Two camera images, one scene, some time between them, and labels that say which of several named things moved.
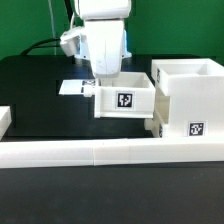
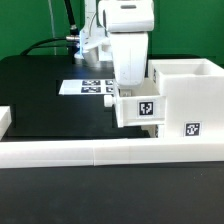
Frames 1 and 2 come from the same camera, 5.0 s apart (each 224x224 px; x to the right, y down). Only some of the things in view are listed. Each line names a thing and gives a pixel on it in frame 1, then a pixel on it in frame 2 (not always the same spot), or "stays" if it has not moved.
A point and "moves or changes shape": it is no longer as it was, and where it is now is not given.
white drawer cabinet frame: x=189 y=97 stays
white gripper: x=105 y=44 to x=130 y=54
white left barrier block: x=5 y=120 stays
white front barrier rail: x=78 y=153 stays
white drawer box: x=128 y=95 moves or changes shape
